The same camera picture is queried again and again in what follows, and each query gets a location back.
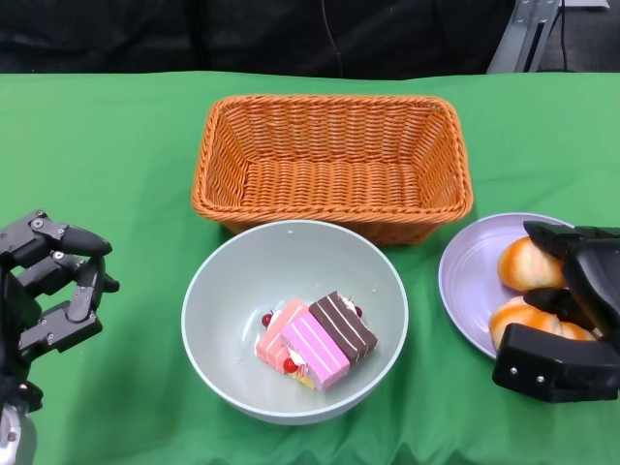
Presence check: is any orange wicker basket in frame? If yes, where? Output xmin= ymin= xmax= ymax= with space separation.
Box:
xmin=190 ymin=94 xmax=475 ymax=246

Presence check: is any black cable beside stand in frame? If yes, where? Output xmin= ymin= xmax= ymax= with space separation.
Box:
xmin=558 ymin=12 xmax=569 ymax=73

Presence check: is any oblong orange striped bread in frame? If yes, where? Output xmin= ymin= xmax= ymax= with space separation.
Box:
xmin=498 ymin=235 xmax=568 ymax=292

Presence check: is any brown chocolate cake slice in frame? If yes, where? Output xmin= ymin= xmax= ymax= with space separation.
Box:
xmin=308 ymin=290 xmax=379 ymax=364

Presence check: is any pale green bowl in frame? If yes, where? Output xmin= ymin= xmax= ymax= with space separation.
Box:
xmin=181 ymin=220 xmax=411 ymax=426

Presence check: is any black backdrop cloth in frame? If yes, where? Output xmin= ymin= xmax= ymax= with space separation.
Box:
xmin=0 ymin=0 xmax=515 ymax=78

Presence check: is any round orange striped bread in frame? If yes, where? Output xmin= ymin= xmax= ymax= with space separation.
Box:
xmin=488 ymin=294 xmax=600 ymax=351

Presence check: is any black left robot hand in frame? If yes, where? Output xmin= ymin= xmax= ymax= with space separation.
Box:
xmin=0 ymin=209 xmax=121 ymax=388

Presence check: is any lavender plate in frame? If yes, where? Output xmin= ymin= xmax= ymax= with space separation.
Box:
xmin=438 ymin=212 xmax=620 ymax=360

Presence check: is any grey metal stand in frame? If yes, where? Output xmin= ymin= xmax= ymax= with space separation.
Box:
xmin=486 ymin=0 xmax=611 ymax=74

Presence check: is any green tablecloth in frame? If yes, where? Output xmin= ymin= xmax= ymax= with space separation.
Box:
xmin=0 ymin=71 xmax=620 ymax=465

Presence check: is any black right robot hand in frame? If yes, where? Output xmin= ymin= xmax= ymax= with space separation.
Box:
xmin=522 ymin=221 xmax=620 ymax=341

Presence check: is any magenta striped cake slice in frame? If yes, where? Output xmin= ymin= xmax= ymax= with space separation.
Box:
xmin=280 ymin=309 xmax=351 ymax=392

